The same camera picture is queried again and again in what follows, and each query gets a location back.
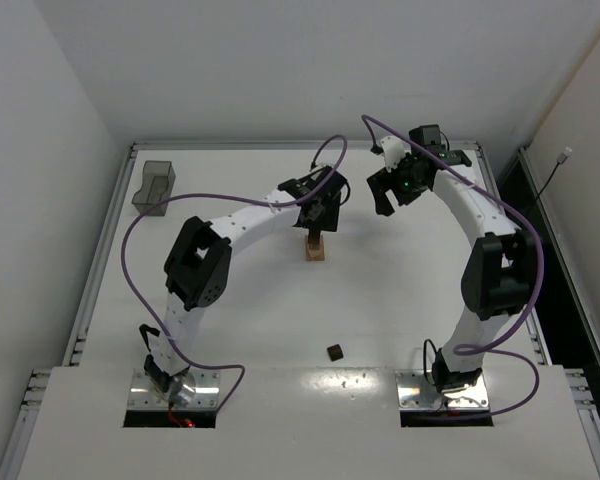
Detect dark arch wood block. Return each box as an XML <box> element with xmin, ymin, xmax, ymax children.
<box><xmin>307</xmin><ymin>229</ymin><xmax>321</xmax><ymax>248</ymax></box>

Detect small dark wood cube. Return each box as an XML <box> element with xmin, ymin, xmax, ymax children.
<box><xmin>327</xmin><ymin>344</ymin><xmax>344</xmax><ymax>362</ymax></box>

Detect clear plastic bin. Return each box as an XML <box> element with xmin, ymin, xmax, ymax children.
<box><xmin>132</xmin><ymin>160</ymin><xmax>176</xmax><ymax>216</ymax></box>

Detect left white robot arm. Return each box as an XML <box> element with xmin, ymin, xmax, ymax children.
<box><xmin>141</xmin><ymin>166</ymin><xmax>348</xmax><ymax>395</ymax></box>

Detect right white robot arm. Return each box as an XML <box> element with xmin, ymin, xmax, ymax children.
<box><xmin>367</xmin><ymin>125</ymin><xmax>537</xmax><ymax>392</ymax></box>

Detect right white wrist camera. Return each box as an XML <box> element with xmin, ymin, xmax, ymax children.
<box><xmin>379</xmin><ymin>135</ymin><xmax>407</xmax><ymax>172</ymax></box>

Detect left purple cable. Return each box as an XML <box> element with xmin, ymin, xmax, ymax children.
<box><xmin>119</xmin><ymin>133</ymin><xmax>350</xmax><ymax>406</ymax></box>

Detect purple cable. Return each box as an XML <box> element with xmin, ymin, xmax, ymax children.
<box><xmin>360</xmin><ymin>114</ymin><xmax>546</xmax><ymax>417</ymax></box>
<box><xmin>119</xmin><ymin>133</ymin><xmax>350</xmax><ymax>406</ymax></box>

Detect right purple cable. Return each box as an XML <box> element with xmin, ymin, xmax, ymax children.
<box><xmin>360</xmin><ymin>114</ymin><xmax>546</xmax><ymax>417</ymax></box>

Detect black wall cable with plug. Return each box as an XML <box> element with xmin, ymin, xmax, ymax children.
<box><xmin>534</xmin><ymin>146</ymin><xmax>574</xmax><ymax>201</ymax></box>

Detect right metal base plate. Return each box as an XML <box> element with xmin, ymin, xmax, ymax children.
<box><xmin>395</xmin><ymin>369</ymin><xmax>490</xmax><ymax>413</ymax></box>

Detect metal base plate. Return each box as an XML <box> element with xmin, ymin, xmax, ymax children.
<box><xmin>127</xmin><ymin>370</ymin><xmax>220</xmax><ymax>412</ymax></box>
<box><xmin>395</xmin><ymin>369</ymin><xmax>490</xmax><ymax>413</ymax></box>

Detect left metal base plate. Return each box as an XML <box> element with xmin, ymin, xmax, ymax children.
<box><xmin>127</xmin><ymin>370</ymin><xmax>220</xmax><ymax>412</ymax></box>

